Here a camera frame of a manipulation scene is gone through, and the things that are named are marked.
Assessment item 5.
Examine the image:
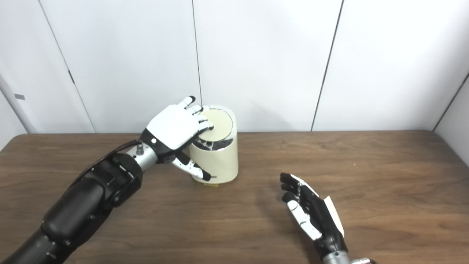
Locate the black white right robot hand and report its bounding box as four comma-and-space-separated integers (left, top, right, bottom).
280, 173, 348, 259

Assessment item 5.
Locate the cream-colored lidded bin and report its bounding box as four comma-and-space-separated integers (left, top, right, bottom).
189, 105, 239, 184

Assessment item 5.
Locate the white slanted post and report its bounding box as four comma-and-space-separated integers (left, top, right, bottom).
0, 75, 37, 134

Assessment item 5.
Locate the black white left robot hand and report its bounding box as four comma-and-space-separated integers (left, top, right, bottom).
139, 96, 214, 182

